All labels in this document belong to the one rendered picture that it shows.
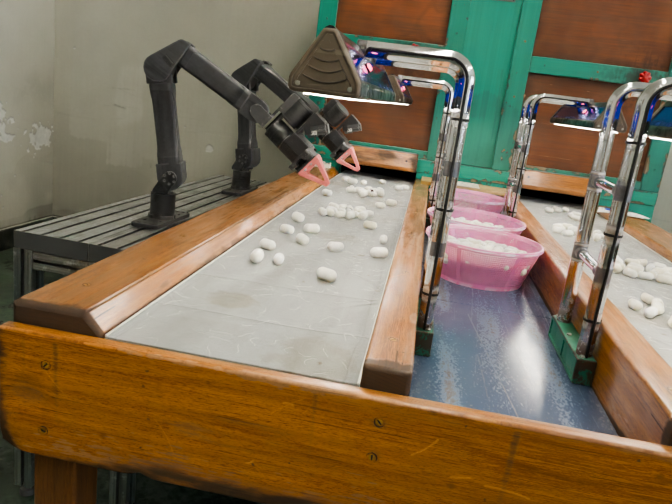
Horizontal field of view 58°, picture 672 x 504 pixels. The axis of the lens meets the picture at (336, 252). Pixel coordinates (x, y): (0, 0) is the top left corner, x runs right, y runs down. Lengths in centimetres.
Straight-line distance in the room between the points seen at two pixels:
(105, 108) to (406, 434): 331
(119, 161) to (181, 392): 313
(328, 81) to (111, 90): 315
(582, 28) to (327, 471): 206
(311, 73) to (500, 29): 181
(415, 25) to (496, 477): 197
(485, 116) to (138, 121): 205
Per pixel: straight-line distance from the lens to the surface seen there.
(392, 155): 239
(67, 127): 395
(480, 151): 245
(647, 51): 256
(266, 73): 210
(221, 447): 73
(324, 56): 69
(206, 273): 100
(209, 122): 353
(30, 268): 150
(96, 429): 79
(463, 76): 90
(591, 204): 109
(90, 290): 83
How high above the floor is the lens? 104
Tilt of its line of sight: 14 degrees down
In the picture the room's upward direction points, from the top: 7 degrees clockwise
